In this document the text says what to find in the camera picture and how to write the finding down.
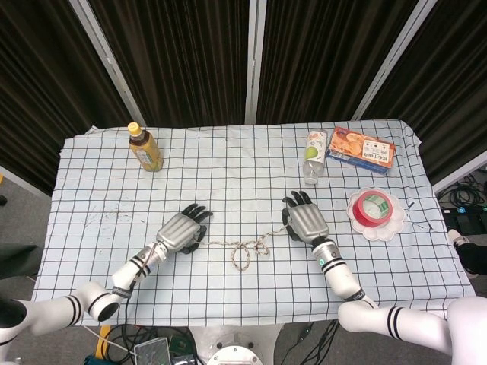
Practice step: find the red tape roll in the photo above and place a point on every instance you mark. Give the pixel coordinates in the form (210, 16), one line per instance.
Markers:
(371, 209)

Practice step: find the white black-grid tablecloth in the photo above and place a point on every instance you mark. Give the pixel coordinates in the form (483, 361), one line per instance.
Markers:
(243, 182)

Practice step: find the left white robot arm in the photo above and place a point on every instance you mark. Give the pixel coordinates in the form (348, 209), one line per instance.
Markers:
(114, 289)

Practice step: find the black folding screen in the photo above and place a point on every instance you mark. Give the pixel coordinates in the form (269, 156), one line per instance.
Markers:
(182, 61)

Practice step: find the white flower-shaped plate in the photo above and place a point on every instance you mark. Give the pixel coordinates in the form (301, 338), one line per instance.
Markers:
(395, 224)

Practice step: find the orange and blue cracker box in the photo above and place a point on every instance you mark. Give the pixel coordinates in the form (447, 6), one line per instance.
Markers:
(361, 150)

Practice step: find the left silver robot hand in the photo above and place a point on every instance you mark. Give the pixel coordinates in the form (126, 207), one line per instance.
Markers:
(180, 232)

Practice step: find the clear bottle with green label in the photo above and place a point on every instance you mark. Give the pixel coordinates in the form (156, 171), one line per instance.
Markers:
(316, 154)

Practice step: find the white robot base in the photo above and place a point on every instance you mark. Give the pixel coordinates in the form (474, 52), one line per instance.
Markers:
(232, 348)

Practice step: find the yellow tea bottle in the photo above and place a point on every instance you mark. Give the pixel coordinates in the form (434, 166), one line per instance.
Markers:
(146, 150)

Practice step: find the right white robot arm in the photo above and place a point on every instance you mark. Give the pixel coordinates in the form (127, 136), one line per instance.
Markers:
(380, 311)

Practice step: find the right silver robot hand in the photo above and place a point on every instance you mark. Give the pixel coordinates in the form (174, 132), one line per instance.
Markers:
(306, 222)

